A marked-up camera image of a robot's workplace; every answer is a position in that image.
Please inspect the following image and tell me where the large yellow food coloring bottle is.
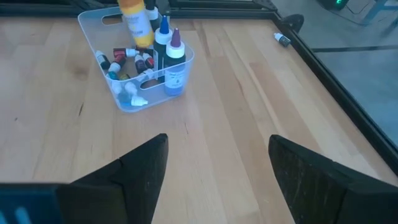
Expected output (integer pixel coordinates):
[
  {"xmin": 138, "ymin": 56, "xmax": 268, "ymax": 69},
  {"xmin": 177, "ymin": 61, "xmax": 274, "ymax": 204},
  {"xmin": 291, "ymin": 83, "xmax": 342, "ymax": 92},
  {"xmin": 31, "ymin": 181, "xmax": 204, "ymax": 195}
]
[{"xmin": 117, "ymin": 0, "xmax": 155, "ymax": 49}]

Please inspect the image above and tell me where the small maroon food coloring bottle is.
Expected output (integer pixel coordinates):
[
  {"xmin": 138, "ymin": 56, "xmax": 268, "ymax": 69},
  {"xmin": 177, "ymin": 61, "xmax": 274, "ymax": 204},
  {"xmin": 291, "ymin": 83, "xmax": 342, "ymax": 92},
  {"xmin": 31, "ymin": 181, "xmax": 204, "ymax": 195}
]
[{"xmin": 108, "ymin": 55, "xmax": 127, "ymax": 74}]

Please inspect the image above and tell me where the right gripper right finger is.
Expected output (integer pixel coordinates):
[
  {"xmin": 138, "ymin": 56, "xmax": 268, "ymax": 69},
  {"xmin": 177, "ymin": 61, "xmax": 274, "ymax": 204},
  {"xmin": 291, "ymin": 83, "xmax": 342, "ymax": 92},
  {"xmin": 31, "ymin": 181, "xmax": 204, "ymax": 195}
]
[{"xmin": 268, "ymin": 134, "xmax": 398, "ymax": 224}]

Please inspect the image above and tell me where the black aluminium table frame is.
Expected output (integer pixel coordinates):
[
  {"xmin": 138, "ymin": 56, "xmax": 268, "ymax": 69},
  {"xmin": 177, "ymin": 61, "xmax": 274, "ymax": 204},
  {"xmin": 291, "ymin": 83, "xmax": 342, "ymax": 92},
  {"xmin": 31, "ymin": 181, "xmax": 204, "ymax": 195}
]
[{"xmin": 0, "ymin": 0, "xmax": 398, "ymax": 177}]

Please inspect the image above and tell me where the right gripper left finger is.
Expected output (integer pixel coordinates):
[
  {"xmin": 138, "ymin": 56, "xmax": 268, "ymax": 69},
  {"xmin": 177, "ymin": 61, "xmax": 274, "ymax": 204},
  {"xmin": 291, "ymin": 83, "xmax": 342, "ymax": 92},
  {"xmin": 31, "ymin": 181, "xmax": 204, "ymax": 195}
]
[{"xmin": 55, "ymin": 133, "xmax": 170, "ymax": 224}]

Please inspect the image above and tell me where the black device green light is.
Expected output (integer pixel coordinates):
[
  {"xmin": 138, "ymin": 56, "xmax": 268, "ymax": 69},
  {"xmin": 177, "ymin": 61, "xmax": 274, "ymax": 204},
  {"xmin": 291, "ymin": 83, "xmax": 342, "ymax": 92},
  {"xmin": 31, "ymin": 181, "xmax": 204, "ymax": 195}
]
[{"xmin": 317, "ymin": 0, "xmax": 351, "ymax": 11}]

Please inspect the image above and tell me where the clear plastic bin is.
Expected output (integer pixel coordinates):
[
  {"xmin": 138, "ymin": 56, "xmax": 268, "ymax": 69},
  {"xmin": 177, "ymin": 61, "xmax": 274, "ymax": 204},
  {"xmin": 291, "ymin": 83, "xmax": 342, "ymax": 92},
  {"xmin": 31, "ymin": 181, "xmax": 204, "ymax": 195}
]
[{"xmin": 77, "ymin": 5, "xmax": 196, "ymax": 113}]

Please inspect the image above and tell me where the small red food coloring bottle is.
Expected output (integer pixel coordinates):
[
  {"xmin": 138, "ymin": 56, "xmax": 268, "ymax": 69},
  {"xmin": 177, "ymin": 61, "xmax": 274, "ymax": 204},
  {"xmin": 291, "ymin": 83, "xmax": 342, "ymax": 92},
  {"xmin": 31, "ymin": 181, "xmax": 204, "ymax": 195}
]
[{"xmin": 113, "ymin": 47, "xmax": 140, "ymax": 59}]

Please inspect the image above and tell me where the large black food coloring bottle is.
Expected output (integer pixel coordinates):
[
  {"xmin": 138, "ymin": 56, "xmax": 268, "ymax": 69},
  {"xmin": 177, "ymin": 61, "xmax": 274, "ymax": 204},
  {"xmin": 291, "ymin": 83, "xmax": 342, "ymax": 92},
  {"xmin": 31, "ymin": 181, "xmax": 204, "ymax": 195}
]
[{"xmin": 143, "ymin": 0, "xmax": 162, "ymax": 32}]

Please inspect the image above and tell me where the black frame clamp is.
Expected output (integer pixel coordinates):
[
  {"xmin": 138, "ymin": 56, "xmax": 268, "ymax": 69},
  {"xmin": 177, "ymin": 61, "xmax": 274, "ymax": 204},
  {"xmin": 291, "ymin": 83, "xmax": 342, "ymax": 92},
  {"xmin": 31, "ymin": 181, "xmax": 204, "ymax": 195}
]
[{"xmin": 281, "ymin": 13, "xmax": 305, "ymax": 34}]

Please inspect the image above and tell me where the large blue food coloring bottle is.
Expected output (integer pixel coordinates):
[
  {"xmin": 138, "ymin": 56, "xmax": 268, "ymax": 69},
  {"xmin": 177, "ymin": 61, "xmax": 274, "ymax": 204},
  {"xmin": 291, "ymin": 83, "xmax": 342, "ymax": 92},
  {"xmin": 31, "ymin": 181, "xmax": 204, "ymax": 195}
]
[{"xmin": 153, "ymin": 15, "xmax": 174, "ymax": 83}]

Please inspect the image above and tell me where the small green food coloring bottle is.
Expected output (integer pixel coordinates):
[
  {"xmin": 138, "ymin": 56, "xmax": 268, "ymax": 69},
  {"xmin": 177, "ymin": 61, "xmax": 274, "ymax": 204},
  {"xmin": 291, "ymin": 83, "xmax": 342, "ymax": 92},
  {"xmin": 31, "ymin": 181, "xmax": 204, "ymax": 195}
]
[{"xmin": 273, "ymin": 32, "xmax": 292, "ymax": 48}]

